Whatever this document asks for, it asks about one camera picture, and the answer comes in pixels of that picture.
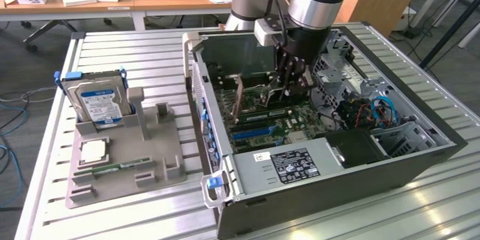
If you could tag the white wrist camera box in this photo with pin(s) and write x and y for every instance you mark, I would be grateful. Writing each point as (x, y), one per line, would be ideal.
(265, 33)

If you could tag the black pole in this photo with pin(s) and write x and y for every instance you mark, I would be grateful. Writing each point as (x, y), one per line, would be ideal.
(453, 33)

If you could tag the blue case latch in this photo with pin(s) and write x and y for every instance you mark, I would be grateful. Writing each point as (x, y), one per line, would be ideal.
(214, 183)

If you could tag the RAM stick with white label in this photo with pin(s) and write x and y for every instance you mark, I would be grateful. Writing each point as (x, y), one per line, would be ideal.
(266, 115)

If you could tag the black power adapter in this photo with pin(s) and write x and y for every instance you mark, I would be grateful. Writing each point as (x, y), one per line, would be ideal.
(413, 32)

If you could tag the silver CPU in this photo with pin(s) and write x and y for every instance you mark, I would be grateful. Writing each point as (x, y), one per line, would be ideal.
(94, 150)

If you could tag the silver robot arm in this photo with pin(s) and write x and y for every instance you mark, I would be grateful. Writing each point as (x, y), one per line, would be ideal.
(319, 4)

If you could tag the blue expansion slot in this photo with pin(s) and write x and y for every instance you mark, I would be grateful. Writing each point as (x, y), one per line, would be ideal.
(253, 134)

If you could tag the green motherboard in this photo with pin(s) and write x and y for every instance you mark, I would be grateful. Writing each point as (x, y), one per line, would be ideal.
(301, 119)

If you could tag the grey power supply unit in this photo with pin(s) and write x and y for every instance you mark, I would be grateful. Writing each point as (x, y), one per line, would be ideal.
(255, 172)

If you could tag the metal drive cage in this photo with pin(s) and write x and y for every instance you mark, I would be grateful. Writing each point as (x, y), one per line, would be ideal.
(338, 82)

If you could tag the bare green RAM stick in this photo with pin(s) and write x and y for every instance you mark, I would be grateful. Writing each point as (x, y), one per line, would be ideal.
(113, 167)

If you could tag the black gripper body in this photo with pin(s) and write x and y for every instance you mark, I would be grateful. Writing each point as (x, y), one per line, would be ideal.
(306, 44)

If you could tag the black plastic shroud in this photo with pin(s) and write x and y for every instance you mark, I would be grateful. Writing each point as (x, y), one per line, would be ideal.
(357, 147)

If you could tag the black office chair base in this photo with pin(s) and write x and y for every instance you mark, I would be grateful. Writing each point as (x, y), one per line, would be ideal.
(45, 30)

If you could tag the hard disk in blue caddy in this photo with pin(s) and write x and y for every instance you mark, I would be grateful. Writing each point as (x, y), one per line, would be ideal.
(99, 102)

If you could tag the graphics card with black cooler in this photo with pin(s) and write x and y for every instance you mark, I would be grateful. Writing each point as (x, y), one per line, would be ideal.
(238, 99)

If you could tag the metal disk bay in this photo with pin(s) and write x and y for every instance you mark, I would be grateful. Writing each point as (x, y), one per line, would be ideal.
(405, 138)

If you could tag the black PC case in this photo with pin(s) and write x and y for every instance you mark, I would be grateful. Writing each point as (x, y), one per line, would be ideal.
(338, 195)

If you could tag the silver chipset heatsink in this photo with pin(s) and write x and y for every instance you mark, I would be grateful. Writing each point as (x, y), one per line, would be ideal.
(301, 137)

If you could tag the grey parts rack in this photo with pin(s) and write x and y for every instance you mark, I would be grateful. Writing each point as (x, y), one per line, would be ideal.
(123, 144)

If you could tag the black expansion slot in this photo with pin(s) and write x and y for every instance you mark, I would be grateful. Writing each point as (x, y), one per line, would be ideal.
(250, 127)

